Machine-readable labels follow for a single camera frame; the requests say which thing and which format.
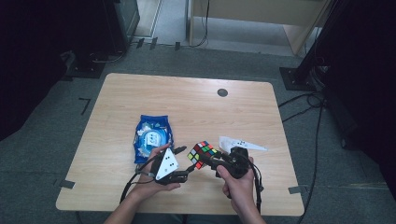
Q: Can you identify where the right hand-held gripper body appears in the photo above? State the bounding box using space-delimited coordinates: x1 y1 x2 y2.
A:
221 139 268 180

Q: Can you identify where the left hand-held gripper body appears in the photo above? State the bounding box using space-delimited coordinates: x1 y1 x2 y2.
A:
150 147 180 187

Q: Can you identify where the multicoloured puzzle cube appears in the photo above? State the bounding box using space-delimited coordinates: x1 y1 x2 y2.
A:
186 140 219 171

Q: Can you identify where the blue wet wipes pack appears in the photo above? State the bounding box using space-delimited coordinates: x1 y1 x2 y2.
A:
133 114 175 165

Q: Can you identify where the person's right hand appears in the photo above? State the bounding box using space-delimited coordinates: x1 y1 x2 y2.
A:
216 157 259 211

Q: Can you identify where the person's left hand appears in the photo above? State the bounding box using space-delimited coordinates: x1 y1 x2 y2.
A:
130 143 181 201

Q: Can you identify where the grey tape piece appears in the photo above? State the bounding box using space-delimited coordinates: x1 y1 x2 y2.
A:
53 178 77 190
288 185 308 196

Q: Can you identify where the black metal stand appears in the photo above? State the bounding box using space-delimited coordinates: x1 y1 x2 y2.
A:
278 0 347 92

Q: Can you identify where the dark cabinet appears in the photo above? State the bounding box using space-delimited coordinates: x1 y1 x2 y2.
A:
102 0 141 54

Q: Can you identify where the dark curtain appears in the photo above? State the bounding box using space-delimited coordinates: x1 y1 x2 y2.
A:
323 0 396 200
0 0 108 142

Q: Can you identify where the light wooden cabinet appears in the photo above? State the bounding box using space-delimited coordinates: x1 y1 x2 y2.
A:
186 0 332 57

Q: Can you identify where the right hand-held gripper cable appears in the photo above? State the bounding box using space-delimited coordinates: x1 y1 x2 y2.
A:
246 155 265 215

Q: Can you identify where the hand-held gripper cable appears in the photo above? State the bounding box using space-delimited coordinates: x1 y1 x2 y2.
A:
120 155 160 205
246 155 265 215

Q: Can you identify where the left hand-held gripper cable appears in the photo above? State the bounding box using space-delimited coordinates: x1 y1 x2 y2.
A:
120 155 160 205

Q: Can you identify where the short black floor cable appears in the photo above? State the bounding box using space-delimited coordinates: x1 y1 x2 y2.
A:
281 105 316 123

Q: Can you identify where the long black floor cable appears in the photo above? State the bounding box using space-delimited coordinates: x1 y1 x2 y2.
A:
297 104 325 224

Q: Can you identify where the looped black floor cable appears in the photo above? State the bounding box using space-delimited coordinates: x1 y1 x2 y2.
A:
277 91 327 109

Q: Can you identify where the black floor base plate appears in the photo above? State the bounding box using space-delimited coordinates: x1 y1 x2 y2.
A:
66 50 107 79

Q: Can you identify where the hanging black cable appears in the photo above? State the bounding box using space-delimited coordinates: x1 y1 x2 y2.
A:
190 0 210 49

